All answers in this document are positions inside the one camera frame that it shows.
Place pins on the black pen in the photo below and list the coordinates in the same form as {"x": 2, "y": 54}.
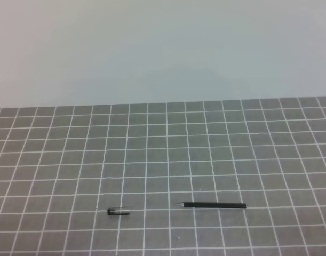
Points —
{"x": 213, "y": 205}

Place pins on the grey grid tablecloth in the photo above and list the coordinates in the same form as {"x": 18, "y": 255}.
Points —
{"x": 61, "y": 168}

